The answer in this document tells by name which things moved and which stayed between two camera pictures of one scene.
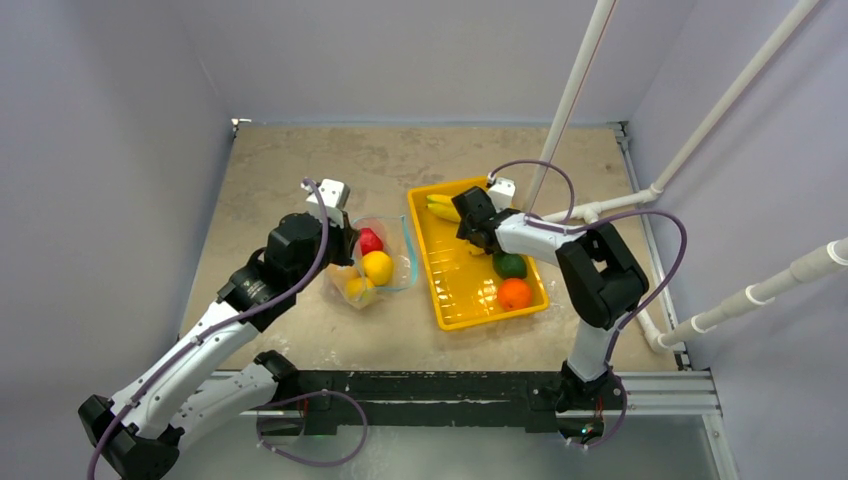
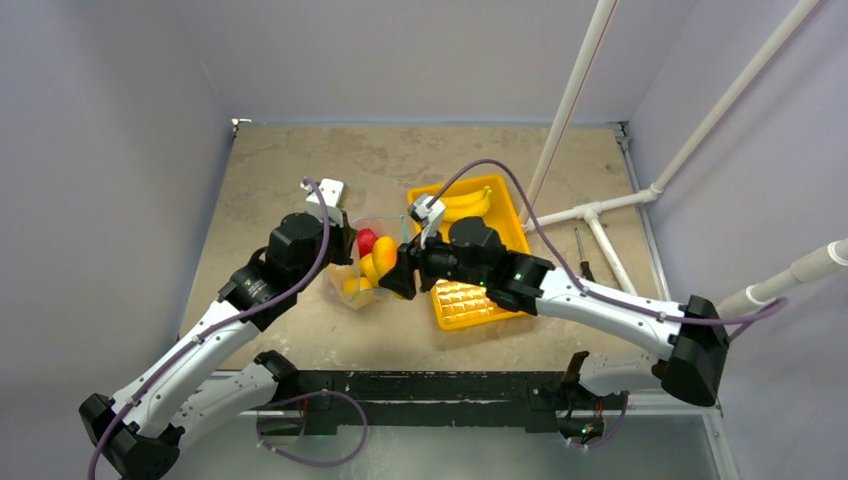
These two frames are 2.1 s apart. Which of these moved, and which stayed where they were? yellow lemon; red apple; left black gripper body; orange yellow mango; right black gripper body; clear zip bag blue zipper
Moved: orange yellow mango; right black gripper body
Stayed: red apple; yellow lemon; clear zip bag blue zipper; left black gripper body
